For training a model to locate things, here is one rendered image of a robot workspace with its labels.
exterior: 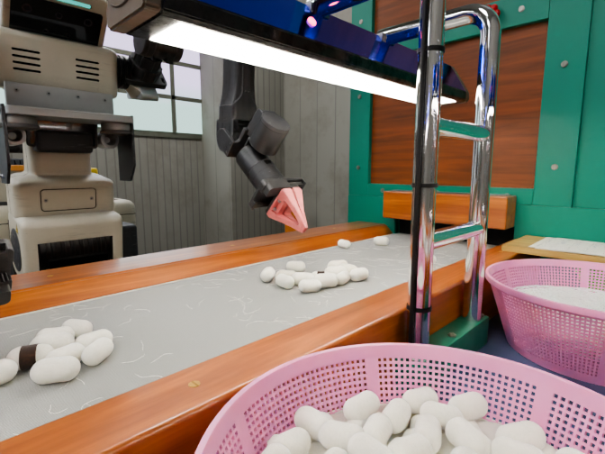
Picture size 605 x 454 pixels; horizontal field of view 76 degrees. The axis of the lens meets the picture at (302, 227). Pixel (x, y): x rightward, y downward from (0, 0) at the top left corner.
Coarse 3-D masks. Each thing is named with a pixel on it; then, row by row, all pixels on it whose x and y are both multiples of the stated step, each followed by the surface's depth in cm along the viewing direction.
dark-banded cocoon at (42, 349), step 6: (18, 348) 34; (42, 348) 35; (48, 348) 35; (12, 354) 34; (18, 354) 34; (36, 354) 34; (42, 354) 34; (18, 360) 34; (36, 360) 34; (18, 366) 34
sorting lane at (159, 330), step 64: (320, 256) 79; (384, 256) 79; (448, 256) 79; (0, 320) 46; (64, 320) 46; (128, 320) 46; (192, 320) 46; (256, 320) 46; (64, 384) 32; (128, 384) 32
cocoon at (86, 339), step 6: (102, 330) 38; (78, 336) 37; (84, 336) 37; (90, 336) 37; (96, 336) 38; (102, 336) 38; (108, 336) 38; (78, 342) 37; (84, 342) 37; (90, 342) 37
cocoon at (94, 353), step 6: (96, 342) 36; (102, 342) 36; (108, 342) 36; (90, 348) 35; (96, 348) 35; (102, 348) 35; (108, 348) 36; (84, 354) 34; (90, 354) 34; (96, 354) 35; (102, 354) 35; (108, 354) 36; (84, 360) 34; (90, 360) 34; (96, 360) 35; (102, 360) 35
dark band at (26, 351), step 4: (32, 344) 35; (36, 344) 35; (24, 348) 34; (28, 348) 34; (32, 348) 34; (36, 348) 34; (20, 352) 34; (24, 352) 34; (28, 352) 34; (32, 352) 34; (20, 356) 34; (24, 356) 34; (28, 356) 34; (32, 356) 34; (20, 360) 34; (24, 360) 34; (28, 360) 34; (32, 360) 34; (20, 364) 34; (24, 364) 34; (28, 364) 34; (32, 364) 34; (20, 368) 34; (24, 368) 34; (28, 368) 34
